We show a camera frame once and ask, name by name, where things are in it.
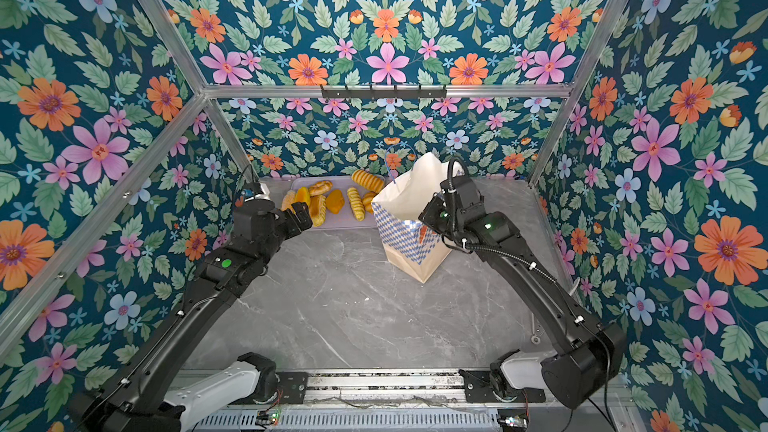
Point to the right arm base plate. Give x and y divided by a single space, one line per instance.
480 387

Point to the checkered paper bag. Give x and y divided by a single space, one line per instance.
409 244

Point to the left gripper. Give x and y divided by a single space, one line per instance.
295 225

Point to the yellow oval bread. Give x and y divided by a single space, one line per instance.
302 196

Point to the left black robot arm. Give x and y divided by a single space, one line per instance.
139 397

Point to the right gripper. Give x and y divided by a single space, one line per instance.
429 212

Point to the large striped loaf bread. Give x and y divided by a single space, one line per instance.
368 181

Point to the black hook rail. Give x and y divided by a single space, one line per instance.
371 92

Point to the aluminium frame bars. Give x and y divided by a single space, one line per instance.
23 310

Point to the small striped round bun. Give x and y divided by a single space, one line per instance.
367 201

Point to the braided bagel bread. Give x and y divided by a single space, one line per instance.
320 188

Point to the long ridged glazed bread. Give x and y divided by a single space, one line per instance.
318 210

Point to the orange pointed bread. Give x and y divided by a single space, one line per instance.
335 201

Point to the lilac plastic tray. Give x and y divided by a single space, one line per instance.
344 220

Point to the pale ridged long bread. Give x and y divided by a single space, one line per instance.
356 204

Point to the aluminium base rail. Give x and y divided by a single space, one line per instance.
418 399

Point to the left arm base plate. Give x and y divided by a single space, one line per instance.
279 388

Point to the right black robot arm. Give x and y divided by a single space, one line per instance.
586 352

